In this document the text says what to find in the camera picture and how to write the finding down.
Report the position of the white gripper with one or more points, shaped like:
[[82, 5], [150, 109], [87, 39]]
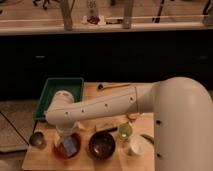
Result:
[[66, 130]]

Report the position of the blue sponge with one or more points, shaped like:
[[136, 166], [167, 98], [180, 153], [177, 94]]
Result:
[[69, 146]]

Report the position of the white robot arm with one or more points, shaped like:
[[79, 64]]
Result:
[[183, 119]]

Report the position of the red bowl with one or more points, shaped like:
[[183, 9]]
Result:
[[59, 149]]

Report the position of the dark brown bowl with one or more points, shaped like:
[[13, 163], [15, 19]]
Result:
[[101, 145]]

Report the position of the small metal cup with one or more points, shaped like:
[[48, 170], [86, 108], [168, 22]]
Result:
[[37, 140]]

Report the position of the green plastic tray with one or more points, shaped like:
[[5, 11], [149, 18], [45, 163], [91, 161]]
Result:
[[52, 85]]

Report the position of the green cup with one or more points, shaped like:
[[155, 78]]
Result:
[[125, 131]]

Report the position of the orange food toy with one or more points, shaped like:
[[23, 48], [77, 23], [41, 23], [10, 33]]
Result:
[[134, 116]]

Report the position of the white cup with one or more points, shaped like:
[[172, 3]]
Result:
[[137, 146]]

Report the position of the wooden handled spoon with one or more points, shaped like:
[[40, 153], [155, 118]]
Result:
[[101, 87]]

